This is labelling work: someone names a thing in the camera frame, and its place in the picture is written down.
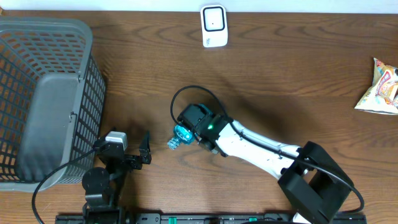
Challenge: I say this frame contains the blue mouthwash bottle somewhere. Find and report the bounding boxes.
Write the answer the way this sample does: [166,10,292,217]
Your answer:
[167,104,214,151]

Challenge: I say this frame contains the yellow chip snack bag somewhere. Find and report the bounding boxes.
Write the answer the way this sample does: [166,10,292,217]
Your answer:
[354,58,397,115]

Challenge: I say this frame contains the white barcode scanner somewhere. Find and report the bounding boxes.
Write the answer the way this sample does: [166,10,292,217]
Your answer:
[200,4,228,48]

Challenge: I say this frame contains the grey plastic lattice basket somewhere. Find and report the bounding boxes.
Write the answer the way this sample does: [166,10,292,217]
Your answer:
[1,17,106,193]

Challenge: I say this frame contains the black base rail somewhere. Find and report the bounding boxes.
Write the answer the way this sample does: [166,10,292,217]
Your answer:
[55,212,368,224]

